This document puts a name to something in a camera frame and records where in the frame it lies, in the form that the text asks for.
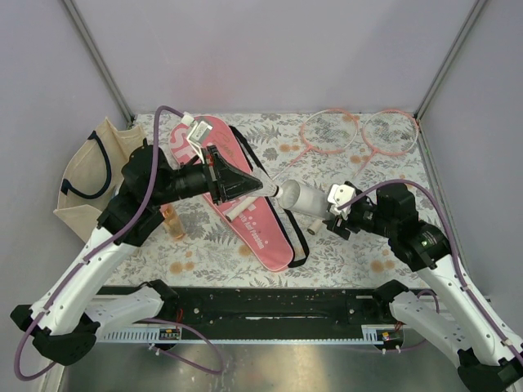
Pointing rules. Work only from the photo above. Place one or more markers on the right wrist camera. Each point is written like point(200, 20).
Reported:
point(338, 196)

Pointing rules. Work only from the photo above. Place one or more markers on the peach drink bottle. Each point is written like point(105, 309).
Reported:
point(172, 222)

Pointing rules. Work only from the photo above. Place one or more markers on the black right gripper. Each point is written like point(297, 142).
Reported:
point(338, 225)

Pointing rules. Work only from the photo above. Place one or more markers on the pink racket on cover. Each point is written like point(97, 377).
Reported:
point(324, 135)

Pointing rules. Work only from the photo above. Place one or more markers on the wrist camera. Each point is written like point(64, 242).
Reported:
point(338, 196)
point(198, 131)

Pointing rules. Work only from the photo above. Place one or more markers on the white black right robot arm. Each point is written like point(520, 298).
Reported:
point(485, 350)

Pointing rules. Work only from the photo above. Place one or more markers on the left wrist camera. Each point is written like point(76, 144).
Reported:
point(198, 131)

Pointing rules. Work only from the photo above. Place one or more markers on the cream canvas tote bag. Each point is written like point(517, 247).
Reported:
point(93, 174)

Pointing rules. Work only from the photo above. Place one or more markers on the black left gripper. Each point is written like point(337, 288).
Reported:
point(225, 180)

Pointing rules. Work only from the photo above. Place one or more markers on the white shuttlecock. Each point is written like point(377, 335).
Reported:
point(272, 191)

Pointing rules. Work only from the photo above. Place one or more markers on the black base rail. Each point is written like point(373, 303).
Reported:
point(270, 316)

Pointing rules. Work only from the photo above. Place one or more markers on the white shuttlecock tube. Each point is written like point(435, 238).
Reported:
point(303, 199)

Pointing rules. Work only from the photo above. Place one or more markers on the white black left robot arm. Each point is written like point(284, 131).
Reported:
point(63, 324)

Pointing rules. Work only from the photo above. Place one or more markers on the floral table mat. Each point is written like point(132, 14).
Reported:
point(267, 245)

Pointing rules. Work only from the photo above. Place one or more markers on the pink white racket right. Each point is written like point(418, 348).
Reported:
point(390, 132)

